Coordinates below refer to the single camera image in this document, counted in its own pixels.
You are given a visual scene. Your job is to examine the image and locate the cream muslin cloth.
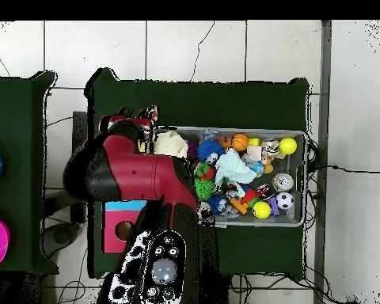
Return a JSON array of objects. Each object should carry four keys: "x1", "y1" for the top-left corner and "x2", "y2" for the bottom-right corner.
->
[{"x1": 153, "y1": 130, "x2": 189, "y2": 158}]

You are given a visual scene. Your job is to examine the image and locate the wooden box with three holes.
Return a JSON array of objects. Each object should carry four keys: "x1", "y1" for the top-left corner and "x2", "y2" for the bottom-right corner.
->
[{"x1": 100, "y1": 199, "x2": 148, "y2": 254}]

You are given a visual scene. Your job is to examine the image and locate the silver mesh bin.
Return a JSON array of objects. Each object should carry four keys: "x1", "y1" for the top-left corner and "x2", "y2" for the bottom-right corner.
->
[{"x1": 153, "y1": 125, "x2": 308, "y2": 228}]

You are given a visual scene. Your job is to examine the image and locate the dark green table cloth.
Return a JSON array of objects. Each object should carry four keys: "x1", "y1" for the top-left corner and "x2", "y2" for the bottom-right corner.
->
[{"x1": 84, "y1": 67, "x2": 310, "y2": 279}]

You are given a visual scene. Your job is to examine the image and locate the blue spiky puffer ball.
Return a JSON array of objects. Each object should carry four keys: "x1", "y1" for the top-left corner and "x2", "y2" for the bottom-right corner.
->
[{"x1": 196, "y1": 138, "x2": 225, "y2": 162}]

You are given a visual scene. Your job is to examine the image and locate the green spiky puffer ball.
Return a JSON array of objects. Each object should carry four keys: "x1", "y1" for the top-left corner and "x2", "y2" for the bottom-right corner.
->
[{"x1": 194, "y1": 178, "x2": 216, "y2": 202}]

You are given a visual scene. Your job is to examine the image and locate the orange toy basketball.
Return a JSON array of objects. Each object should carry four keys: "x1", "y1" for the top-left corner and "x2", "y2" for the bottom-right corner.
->
[{"x1": 231, "y1": 133, "x2": 250, "y2": 152}]

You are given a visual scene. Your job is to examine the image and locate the dark green covered side table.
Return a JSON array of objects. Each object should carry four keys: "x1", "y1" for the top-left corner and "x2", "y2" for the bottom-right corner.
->
[{"x1": 0, "y1": 70, "x2": 59, "y2": 275}]

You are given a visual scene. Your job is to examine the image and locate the light blue muslin cloth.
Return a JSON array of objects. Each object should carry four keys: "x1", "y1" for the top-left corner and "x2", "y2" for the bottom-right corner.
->
[{"x1": 215, "y1": 148, "x2": 258, "y2": 188}]

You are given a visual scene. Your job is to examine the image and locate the yellow ball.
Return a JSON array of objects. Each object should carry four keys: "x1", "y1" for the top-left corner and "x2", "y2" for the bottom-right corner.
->
[
  {"x1": 279, "y1": 137, "x2": 298, "y2": 156},
  {"x1": 252, "y1": 200, "x2": 272, "y2": 219}
]

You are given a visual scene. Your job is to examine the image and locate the black white soccer ball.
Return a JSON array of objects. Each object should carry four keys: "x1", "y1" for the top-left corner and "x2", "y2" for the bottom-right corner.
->
[{"x1": 275, "y1": 192, "x2": 295, "y2": 211}]

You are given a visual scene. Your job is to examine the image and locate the black cable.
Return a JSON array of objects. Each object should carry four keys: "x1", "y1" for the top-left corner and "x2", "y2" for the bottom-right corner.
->
[{"x1": 306, "y1": 163, "x2": 380, "y2": 174}]

